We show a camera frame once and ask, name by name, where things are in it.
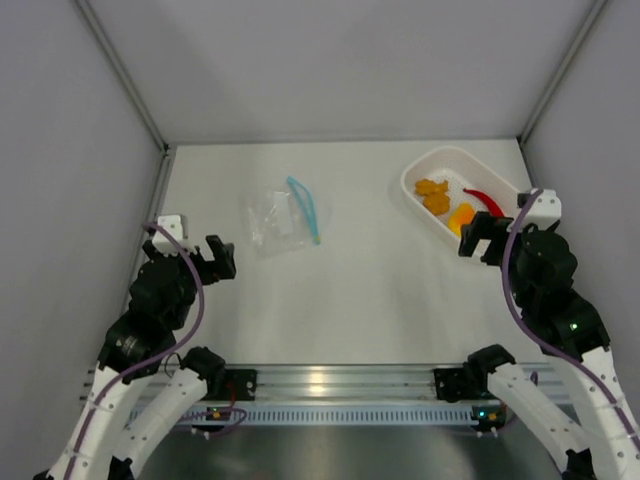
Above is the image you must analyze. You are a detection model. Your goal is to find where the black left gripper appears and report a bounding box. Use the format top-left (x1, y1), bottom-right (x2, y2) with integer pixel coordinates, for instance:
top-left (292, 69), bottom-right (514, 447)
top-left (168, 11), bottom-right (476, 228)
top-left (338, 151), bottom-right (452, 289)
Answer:
top-left (143, 235), bottom-right (234, 331)

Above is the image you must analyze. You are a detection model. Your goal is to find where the red fake chili pepper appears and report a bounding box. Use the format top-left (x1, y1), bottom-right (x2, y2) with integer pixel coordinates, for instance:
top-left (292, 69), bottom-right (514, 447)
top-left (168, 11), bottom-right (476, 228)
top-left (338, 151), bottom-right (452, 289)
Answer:
top-left (463, 188), bottom-right (505, 217)

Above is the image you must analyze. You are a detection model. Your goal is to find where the yellow fake bell pepper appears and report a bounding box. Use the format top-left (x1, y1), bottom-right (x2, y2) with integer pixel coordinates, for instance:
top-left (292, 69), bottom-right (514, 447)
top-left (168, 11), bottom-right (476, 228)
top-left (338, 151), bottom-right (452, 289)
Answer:
top-left (447, 202), bottom-right (476, 238)

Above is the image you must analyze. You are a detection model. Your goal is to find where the tan fake ginger root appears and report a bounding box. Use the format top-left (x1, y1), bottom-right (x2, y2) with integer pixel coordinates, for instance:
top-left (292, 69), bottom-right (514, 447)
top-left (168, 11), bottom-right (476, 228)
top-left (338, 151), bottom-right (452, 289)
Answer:
top-left (415, 178), bottom-right (450, 216)

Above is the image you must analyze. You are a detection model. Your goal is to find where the clear zip top bag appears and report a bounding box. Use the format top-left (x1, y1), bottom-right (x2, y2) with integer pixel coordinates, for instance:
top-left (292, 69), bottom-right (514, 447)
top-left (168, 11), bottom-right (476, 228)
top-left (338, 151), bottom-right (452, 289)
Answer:
top-left (242, 175), bottom-right (332, 259)

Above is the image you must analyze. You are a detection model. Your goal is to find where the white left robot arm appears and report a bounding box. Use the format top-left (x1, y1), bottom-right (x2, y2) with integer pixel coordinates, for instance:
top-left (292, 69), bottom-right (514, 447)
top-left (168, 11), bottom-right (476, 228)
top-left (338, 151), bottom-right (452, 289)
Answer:
top-left (37, 235), bottom-right (237, 479)

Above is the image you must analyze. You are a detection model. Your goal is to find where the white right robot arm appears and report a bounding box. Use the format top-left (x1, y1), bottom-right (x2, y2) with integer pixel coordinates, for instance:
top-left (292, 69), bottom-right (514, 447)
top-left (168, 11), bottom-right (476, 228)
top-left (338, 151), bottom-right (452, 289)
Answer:
top-left (455, 212), bottom-right (639, 479)

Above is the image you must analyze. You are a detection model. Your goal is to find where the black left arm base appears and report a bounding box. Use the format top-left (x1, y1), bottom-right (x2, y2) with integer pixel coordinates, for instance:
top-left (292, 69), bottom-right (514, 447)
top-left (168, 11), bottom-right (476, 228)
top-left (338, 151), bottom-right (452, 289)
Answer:
top-left (204, 368), bottom-right (258, 403)

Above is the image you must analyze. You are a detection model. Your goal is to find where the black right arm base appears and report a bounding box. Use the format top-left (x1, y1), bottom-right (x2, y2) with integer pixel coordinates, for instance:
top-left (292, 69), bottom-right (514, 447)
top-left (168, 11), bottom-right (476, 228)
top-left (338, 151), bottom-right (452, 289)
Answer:
top-left (433, 367), bottom-right (494, 403)

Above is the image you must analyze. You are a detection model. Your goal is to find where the white perforated plastic basket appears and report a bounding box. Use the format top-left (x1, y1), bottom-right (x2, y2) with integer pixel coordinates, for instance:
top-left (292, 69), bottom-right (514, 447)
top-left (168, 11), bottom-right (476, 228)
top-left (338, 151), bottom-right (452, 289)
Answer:
top-left (400, 145), bottom-right (518, 253)

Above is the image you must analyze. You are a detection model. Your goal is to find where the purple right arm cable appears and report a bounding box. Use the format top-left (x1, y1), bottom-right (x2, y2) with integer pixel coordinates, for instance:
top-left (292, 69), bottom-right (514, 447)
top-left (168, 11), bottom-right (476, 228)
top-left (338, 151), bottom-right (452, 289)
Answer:
top-left (501, 188), bottom-right (640, 451)

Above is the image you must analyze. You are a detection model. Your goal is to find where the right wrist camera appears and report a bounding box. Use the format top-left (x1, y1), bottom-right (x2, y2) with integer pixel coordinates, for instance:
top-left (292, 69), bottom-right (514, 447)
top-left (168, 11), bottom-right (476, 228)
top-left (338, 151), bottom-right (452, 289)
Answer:
top-left (517, 189), bottom-right (562, 230)

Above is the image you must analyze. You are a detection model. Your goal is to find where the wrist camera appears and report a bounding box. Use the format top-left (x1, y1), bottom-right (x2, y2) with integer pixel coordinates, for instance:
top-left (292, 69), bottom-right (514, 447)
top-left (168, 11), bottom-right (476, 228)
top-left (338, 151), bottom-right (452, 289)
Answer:
top-left (151, 214), bottom-right (196, 255)
top-left (517, 189), bottom-right (562, 230)

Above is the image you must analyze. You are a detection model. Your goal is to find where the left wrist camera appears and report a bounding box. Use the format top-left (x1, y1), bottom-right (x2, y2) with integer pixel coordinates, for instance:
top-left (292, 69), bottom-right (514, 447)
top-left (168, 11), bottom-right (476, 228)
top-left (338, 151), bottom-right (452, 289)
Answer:
top-left (151, 214), bottom-right (196, 255)

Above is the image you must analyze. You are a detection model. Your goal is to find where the perforated cable duct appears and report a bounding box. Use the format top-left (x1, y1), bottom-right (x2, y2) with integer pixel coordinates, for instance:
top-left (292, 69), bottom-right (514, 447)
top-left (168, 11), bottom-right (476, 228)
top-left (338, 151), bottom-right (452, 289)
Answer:
top-left (176, 404), bottom-right (506, 427)

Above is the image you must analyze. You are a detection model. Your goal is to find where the aluminium mounting rail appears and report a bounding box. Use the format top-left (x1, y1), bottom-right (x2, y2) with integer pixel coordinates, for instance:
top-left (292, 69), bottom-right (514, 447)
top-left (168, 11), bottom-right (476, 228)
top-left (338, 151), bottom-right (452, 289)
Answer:
top-left (79, 362), bottom-right (576, 402)

